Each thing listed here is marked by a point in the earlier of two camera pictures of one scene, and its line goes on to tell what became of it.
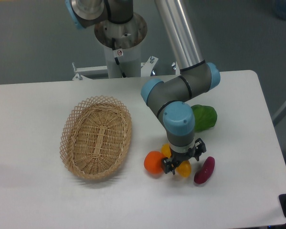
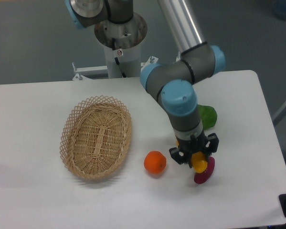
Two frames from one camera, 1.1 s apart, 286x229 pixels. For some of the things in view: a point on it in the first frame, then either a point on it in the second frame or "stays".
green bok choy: x=205 y=117 stays
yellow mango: x=184 y=167 to x=198 y=161
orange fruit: x=153 y=161 stays
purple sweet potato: x=203 y=174 stays
